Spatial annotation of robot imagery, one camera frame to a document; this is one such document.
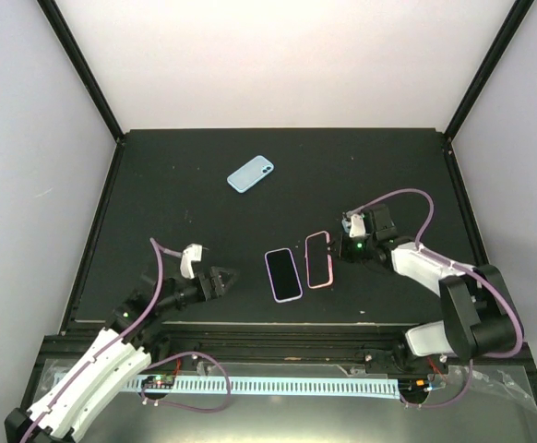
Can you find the light blue slotted cable duct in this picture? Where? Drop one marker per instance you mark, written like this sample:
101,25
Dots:
275,386

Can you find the small circuit board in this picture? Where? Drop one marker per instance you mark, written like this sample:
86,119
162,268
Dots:
158,382
422,384

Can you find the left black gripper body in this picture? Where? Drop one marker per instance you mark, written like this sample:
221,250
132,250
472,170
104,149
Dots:
205,293

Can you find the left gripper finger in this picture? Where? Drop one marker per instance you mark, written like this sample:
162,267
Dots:
226,283
221,271

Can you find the right small circuit board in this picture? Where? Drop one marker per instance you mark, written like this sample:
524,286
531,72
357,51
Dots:
422,384

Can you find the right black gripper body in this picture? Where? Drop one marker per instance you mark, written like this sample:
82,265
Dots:
357,253

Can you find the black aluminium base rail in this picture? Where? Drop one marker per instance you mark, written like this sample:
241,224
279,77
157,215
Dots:
376,348

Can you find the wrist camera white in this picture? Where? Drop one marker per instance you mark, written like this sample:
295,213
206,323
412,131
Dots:
353,225
191,254

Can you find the pink phone case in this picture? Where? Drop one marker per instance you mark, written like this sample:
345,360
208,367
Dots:
306,263

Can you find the left small circuit board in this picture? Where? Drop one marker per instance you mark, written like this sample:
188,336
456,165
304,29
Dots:
158,382

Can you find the black phone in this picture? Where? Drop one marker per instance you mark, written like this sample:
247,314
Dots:
283,274

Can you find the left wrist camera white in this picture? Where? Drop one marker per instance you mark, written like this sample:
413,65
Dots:
191,254

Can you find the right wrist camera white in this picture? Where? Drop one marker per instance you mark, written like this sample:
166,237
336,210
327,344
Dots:
353,225

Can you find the right black frame post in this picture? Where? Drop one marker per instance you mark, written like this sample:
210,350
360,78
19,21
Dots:
508,29

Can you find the left black frame post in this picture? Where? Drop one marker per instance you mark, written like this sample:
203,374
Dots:
64,35

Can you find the red phone case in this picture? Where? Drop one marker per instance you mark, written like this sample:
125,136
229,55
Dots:
319,259

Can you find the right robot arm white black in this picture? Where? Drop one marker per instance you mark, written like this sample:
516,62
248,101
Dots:
478,316

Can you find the lilac phone case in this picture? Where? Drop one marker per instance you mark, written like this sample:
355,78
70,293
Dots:
273,286

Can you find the light blue phone case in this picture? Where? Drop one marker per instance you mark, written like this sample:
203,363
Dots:
250,174

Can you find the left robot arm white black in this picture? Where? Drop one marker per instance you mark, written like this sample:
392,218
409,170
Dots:
129,343

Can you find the black frame post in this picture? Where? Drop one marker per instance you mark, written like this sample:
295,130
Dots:
64,35
508,29

